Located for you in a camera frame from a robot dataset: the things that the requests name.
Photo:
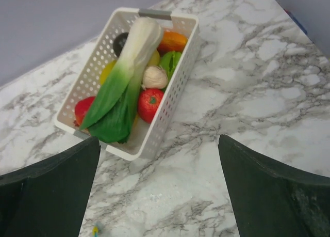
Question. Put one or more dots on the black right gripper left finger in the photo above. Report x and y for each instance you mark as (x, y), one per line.
(49, 198)

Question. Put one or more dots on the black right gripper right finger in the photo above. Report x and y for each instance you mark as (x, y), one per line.
(270, 198)

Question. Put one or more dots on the toy bok choy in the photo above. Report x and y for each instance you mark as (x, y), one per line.
(112, 113)

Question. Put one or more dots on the red toy tomato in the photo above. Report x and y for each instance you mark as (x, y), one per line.
(148, 103)

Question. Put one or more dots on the yellow toy lemon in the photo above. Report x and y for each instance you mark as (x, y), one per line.
(154, 60)

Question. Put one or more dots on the clear zip top bag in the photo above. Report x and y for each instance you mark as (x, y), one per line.
(97, 230)

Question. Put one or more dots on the red toy apple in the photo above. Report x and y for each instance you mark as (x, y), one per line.
(81, 109)

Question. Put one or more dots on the toy garlic bulb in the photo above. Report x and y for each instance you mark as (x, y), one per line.
(154, 78)

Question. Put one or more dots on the dark toy avocado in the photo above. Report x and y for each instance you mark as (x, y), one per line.
(119, 43)

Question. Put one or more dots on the green toy pepper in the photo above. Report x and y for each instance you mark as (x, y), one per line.
(169, 61)

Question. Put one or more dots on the white perforated plastic basket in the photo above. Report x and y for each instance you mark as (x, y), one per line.
(145, 138)

